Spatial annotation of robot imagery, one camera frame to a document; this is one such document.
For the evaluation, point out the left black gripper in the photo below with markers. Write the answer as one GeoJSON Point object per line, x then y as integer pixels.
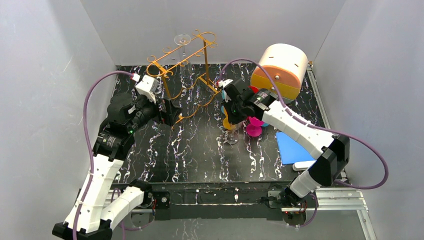
{"type": "Point", "coordinates": [162, 108]}

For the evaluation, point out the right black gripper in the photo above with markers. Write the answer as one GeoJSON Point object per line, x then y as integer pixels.
{"type": "Point", "coordinates": [228, 99]}

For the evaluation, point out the yellow wine glass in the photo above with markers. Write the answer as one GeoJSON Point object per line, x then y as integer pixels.
{"type": "Point", "coordinates": [226, 124]}

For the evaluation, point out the magenta wine glass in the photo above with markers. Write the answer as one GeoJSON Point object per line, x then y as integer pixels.
{"type": "Point", "coordinates": [254, 127]}

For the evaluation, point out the clear wine glass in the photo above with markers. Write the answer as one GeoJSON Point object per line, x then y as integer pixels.
{"type": "Point", "coordinates": [182, 40]}
{"type": "Point", "coordinates": [231, 137]}

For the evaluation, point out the light blue wine glass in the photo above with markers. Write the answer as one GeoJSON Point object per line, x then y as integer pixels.
{"type": "Point", "coordinates": [223, 94]}

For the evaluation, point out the red wine glass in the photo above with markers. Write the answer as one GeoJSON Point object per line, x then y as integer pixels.
{"type": "Point", "coordinates": [253, 88]}

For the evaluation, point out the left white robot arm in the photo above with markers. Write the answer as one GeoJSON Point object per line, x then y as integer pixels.
{"type": "Point", "coordinates": [89, 219]}

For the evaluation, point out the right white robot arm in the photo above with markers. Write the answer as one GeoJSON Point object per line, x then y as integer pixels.
{"type": "Point", "coordinates": [331, 152]}

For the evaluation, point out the round pastel drawer cabinet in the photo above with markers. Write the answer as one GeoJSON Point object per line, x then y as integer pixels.
{"type": "Point", "coordinates": [286, 64]}

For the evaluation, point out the blue flat board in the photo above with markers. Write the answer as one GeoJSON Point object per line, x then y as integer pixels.
{"type": "Point", "coordinates": [290, 151]}

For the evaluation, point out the small white bar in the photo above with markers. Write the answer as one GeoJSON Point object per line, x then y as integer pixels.
{"type": "Point", "coordinates": [302, 165]}

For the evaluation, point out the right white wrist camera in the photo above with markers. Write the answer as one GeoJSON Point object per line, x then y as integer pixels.
{"type": "Point", "coordinates": [223, 83]}

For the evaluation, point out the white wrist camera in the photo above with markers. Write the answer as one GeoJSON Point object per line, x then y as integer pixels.
{"type": "Point", "coordinates": [146, 85]}
{"type": "Point", "coordinates": [223, 83]}

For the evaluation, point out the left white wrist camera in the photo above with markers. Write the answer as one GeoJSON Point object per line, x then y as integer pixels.
{"type": "Point", "coordinates": [146, 85]}

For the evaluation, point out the gold wire wine glass rack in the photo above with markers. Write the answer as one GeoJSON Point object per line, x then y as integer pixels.
{"type": "Point", "coordinates": [198, 47]}

